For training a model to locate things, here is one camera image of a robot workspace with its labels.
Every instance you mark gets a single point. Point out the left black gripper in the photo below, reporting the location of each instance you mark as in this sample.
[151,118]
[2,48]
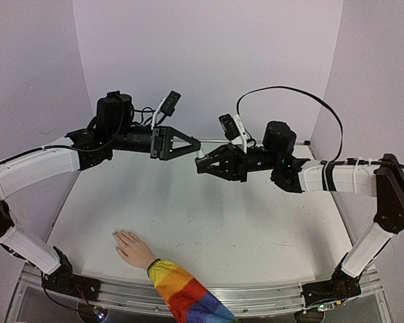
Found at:
[163,145]

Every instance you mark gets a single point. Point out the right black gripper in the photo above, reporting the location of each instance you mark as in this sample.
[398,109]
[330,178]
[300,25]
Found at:
[240,165]

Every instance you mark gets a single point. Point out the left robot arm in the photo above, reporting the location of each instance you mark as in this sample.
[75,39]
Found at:
[112,128]

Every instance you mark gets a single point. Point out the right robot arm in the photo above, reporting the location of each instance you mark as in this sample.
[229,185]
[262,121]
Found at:
[382,179]

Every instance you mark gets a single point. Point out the rainbow sleeve forearm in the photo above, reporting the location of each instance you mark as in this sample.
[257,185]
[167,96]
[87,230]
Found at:
[187,299]

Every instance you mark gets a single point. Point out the mannequin hand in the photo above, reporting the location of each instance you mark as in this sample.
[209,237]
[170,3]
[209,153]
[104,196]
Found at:
[133,250]

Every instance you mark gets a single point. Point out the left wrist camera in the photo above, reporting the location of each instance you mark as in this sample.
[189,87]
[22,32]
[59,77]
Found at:
[166,107]

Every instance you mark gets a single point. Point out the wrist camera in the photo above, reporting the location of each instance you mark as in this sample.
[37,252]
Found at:
[235,131]
[166,107]

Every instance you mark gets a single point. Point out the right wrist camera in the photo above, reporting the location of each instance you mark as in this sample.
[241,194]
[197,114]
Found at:
[235,131]

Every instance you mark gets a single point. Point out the aluminium front rail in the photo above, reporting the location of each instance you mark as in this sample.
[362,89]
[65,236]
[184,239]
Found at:
[241,301]

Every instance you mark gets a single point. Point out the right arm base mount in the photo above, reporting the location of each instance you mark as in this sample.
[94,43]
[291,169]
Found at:
[339,287]

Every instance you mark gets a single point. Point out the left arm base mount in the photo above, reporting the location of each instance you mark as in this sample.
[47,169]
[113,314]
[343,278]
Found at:
[64,281]

